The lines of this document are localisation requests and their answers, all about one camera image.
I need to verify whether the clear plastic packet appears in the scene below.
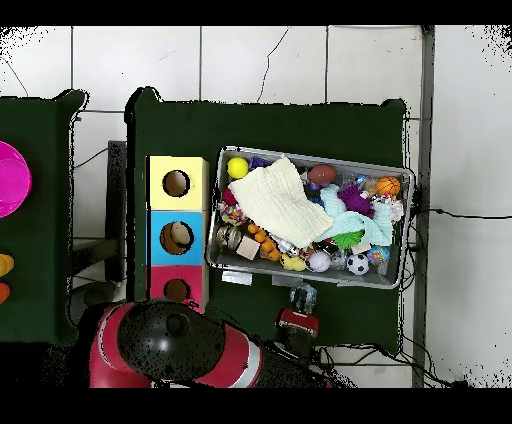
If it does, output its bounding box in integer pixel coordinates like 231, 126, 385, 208
289, 283, 319, 315

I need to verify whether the clear mesh bin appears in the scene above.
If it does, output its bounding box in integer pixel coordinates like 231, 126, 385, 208
204, 145, 417, 290

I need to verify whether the white ball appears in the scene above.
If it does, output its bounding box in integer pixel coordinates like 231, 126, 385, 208
307, 250, 333, 273

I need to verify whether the small soccer ball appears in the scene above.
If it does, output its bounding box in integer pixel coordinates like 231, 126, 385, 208
345, 251, 371, 277

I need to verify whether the small wooden block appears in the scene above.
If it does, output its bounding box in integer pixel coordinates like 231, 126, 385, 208
235, 237, 261, 261

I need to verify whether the green spiky ball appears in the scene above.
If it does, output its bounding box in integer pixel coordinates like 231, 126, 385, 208
333, 230, 366, 250

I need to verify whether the cream yellow cloth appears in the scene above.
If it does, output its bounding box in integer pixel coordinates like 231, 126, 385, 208
227, 155, 336, 250

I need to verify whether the mint green cloth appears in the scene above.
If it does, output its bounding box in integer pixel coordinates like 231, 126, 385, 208
319, 185, 406, 249

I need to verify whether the purple spiky toy with eyes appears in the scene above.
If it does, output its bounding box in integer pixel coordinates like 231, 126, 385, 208
336, 182, 376, 218

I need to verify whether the brown toy football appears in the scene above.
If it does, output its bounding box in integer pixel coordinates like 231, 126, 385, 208
307, 163, 338, 186

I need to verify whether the orange toy basketball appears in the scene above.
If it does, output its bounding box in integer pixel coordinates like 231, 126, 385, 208
376, 175, 402, 198

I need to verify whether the yellow ball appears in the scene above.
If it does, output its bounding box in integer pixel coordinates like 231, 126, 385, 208
226, 156, 250, 180

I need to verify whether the dark green side table cloth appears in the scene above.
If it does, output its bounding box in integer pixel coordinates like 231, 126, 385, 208
0, 89, 91, 348

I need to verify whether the magenta plate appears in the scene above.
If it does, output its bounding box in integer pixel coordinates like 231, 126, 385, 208
0, 140, 33, 219

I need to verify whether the black cable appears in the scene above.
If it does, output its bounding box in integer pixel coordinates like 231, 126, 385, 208
411, 207, 512, 221

